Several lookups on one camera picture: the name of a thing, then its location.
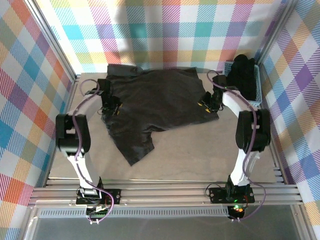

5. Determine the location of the black t-shirt pile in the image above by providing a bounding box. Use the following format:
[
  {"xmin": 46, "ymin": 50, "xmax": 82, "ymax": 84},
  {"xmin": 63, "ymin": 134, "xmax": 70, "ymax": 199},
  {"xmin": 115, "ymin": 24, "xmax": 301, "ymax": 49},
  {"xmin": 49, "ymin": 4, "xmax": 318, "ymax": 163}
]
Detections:
[{"xmin": 225, "ymin": 54, "xmax": 258, "ymax": 101}]

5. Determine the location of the light blue plastic basket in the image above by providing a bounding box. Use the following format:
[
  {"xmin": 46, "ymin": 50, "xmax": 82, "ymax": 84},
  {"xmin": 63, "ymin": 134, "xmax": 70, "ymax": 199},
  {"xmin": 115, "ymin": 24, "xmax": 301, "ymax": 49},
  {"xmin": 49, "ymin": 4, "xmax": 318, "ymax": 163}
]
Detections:
[{"xmin": 220, "ymin": 60, "xmax": 263, "ymax": 109}]

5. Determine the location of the aluminium table side rail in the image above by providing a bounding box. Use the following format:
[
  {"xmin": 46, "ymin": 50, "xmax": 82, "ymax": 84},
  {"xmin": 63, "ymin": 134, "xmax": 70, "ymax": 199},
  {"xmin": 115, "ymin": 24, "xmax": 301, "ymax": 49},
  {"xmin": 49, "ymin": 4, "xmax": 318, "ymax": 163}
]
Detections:
[
  {"xmin": 42, "ymin": 74, "xmax": 81, "ymax": 188},
  {"xmin": 257, "ymin": 106, "xmax": 289, "ymax": 185}
]

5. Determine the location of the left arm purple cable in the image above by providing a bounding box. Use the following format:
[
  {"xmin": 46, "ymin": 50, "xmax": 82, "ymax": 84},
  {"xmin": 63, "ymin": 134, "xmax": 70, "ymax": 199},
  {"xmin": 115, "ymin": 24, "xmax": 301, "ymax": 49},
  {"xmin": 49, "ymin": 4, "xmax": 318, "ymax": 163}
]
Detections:
[{"xmin": 72, "ymin": 78, "xmax": 116, "ymax": 225}]

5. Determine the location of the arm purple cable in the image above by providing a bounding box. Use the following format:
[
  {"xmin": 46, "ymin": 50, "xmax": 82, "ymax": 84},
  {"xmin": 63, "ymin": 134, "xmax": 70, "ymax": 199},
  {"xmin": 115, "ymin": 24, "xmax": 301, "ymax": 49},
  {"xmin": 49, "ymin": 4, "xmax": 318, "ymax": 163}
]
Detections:
[
  {"xmin": 72, "ymin": 78, "xmax": 116, "ymax": 225},
  {"xmin": 206, "ymin": 69, "xmax": 267, "ymax": 222}
]

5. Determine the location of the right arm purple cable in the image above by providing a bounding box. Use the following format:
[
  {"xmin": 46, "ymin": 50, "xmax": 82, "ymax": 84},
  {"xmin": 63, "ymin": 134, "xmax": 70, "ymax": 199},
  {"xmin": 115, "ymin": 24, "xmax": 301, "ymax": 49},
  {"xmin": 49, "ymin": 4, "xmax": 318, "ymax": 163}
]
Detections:
[{"xmin": 206, "ymin": 69, "xmax": 267, "ymax": 222}]

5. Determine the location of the aluminium frame post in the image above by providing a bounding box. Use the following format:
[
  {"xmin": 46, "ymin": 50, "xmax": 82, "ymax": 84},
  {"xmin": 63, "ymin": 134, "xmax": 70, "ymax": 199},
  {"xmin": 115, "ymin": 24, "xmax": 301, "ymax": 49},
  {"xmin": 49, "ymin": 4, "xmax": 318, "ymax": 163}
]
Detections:
[
  {"xmin": 254, "ymin": 0, "xmax": 301, "ymax": 69},
  {"xmin": 24, "ymin": 0, "xmax": 82, "ymax": 83}
]

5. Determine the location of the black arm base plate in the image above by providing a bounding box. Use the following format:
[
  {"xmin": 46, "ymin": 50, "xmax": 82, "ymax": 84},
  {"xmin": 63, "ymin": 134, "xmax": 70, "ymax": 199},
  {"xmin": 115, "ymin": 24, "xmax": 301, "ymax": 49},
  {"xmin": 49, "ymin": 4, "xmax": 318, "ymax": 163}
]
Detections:
[
  {"xmin": 75, "ymin": 188, "xmax": 122, "ymax": 205},
  {"xmin": 208, "ymin": 186, "xmax": 256, "ymax": 204}
]

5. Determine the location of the aluminium mounting rail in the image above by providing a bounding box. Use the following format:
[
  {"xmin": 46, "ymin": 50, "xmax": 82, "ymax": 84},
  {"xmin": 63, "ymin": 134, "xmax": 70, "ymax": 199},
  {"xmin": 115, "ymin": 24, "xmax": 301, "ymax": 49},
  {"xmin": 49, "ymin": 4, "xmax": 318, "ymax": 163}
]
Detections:
[{"xmin": 27, "ymin": 178, "xmax": 305, "ymax": 208}]

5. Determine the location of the grey slotted cable duct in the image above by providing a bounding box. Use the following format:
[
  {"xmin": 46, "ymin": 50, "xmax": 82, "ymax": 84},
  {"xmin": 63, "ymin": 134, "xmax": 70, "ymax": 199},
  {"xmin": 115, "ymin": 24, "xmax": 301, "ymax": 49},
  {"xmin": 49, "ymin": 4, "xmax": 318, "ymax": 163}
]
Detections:
[{"xmin": 39, "ymin": 209, "xmax": 230, "ymax": 218}]

